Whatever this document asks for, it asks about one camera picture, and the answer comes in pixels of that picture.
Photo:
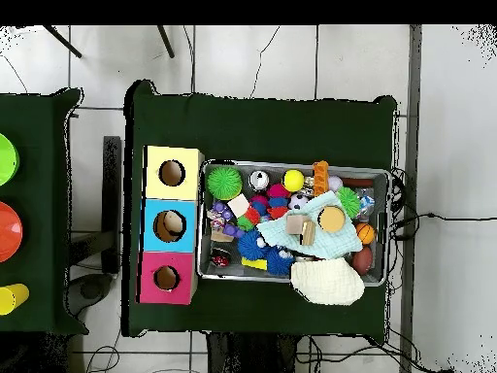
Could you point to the cream waffle cloth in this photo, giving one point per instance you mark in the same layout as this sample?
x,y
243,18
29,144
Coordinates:
x,y
330,281

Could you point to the wooden box with three holes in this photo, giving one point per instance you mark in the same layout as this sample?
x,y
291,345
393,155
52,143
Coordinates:
x,y
171,237

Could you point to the large green spiky ball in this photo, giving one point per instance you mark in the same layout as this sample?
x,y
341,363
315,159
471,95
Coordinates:
x,y
224,182

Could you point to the crumpled printed paper ball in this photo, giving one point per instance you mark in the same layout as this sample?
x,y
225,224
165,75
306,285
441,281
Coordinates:
x,y
215,221

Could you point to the plain wooden block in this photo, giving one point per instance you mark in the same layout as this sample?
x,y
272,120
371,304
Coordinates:
x,y
295,224

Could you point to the yellow ball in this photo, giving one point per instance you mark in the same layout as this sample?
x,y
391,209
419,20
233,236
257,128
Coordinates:
x,y
293,180

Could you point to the orange plastic toy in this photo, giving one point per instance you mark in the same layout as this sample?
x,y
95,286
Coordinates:
x,y
320,178

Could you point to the toy hamburger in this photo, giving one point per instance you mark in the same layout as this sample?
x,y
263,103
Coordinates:
x,y
331,219

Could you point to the light teal waffle cloth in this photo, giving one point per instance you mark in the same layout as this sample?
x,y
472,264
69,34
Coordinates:
x,y
334,243

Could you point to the small orange basketball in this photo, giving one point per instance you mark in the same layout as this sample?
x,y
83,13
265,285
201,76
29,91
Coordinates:
x,y
365,233

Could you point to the small brown football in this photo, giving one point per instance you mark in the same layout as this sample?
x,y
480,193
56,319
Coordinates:
x,y
362,260

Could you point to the grey round base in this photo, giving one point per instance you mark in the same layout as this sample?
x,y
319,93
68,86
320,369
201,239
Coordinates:
x,y
91,289

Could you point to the black metal leg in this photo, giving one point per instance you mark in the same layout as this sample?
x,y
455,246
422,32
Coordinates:
x,y
166,40
62,40

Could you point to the dark green side tablecloth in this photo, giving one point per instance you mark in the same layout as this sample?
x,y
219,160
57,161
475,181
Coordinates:
x,y
39,116

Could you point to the orange plastic plate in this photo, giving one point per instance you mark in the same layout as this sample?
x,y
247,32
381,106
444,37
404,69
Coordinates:
x,y
9,231

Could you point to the green plastic plate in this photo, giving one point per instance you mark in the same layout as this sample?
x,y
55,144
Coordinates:
x,y
7,159

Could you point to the yellow plastic cup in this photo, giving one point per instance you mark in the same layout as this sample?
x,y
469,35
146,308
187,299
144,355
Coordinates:
x,y
11,298

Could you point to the black upright post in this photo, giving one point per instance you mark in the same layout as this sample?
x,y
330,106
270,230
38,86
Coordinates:
x,y
112,202

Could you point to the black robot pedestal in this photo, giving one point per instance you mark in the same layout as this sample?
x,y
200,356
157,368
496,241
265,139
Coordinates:
x,y
248,355

